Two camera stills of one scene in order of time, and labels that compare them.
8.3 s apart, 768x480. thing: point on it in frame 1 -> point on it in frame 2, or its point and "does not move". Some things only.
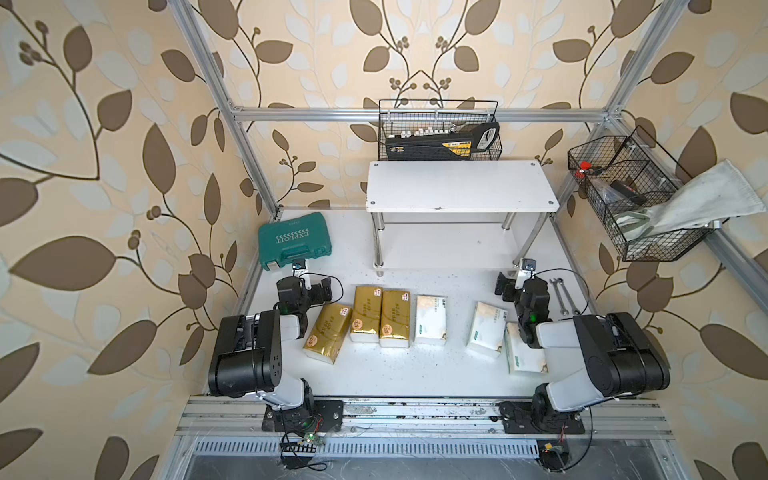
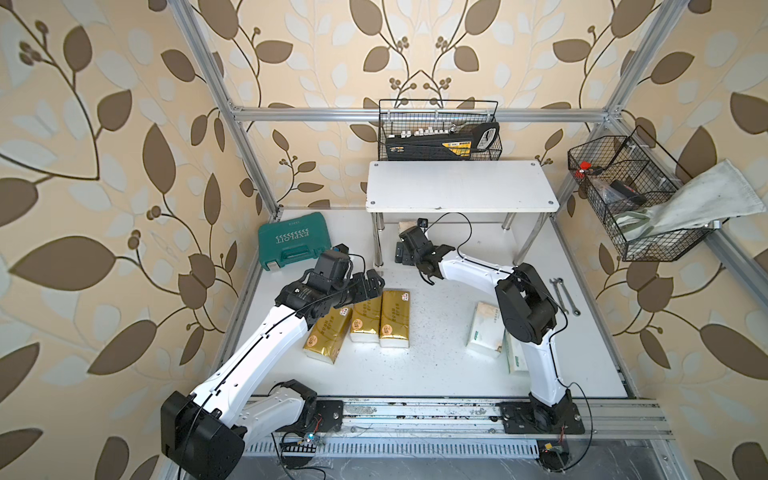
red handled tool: [586, 168] does not move
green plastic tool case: [293, 239] does not move
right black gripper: [510, 287] -> [401, 251]
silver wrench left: [563, 310] does not move
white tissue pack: [430, 319] -> [404, 225]
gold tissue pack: [395, 319] does not move
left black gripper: [319, 290] -> [366, 292]
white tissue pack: [519, 357] does not move
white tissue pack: [488, 329] does not move
